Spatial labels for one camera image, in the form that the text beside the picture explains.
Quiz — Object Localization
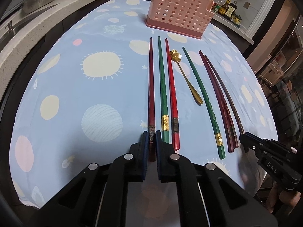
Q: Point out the pink perforated plastic basket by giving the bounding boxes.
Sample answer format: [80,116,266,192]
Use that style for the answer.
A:
[145,0,214,40]

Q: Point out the clear oil bottle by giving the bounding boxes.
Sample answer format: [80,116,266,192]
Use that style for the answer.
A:
[214,0,226,12]

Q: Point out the small seasoning jars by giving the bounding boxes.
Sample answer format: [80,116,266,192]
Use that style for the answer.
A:
[231,14,242,27]

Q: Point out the brown bottle yellow cap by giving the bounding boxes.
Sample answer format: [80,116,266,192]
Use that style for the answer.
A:
[218,0,232,16]

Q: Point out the gold flower spoon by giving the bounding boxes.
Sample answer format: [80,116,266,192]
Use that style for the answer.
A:
[169,49,203,105]

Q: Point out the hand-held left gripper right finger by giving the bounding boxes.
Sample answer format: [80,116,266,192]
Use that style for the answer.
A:
[156,131,277,227]

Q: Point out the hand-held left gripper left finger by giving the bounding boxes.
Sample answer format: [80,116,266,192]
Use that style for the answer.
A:
[28,131,149,227]

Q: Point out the bright red chopstick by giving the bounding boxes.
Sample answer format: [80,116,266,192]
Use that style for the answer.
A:
[165,38,181,151]

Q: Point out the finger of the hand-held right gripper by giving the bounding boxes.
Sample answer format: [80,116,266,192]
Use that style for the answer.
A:
[239,132,293,157]

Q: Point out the dark brown chopstick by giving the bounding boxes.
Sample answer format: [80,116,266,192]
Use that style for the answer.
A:
[204,55,245,135]

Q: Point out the glass door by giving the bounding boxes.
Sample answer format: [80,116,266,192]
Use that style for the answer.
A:
[246,0,303,147]

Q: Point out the green chopstick gold band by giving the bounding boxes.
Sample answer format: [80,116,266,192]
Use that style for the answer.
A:
[158,36,170,145]

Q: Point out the blue printed tablecloth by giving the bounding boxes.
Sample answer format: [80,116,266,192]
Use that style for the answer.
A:
[9,0,278,208]

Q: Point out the stainless steel sink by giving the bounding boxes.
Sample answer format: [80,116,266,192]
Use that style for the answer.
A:
[0,3,59,42]

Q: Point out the person's right hand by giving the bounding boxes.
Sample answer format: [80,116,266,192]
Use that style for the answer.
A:
[266,182,302,216]

